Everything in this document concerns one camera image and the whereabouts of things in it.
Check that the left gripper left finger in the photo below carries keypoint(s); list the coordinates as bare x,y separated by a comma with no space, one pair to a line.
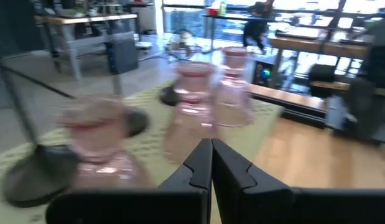
179,202

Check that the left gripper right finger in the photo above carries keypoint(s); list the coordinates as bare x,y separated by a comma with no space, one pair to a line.
257,202

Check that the pink ribbed glass candle holder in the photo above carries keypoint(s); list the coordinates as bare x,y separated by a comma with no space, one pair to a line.
235,93
99,146
192,112

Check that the pale green perforated metal shelf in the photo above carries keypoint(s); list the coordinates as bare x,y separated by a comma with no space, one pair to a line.
142,149

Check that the black computer tower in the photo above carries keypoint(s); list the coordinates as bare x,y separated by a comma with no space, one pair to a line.
122,56

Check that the long wooden table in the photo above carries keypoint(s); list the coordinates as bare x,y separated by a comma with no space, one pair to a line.
304,46

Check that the person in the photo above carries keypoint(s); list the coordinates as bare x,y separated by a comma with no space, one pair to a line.
257,31

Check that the red cup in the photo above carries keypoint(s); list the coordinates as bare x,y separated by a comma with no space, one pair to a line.
213,11

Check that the wooden desk grey legs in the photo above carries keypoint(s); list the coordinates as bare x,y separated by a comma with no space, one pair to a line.
86,19

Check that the black aluminium table frame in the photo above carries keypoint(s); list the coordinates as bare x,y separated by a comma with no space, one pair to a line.
304,118

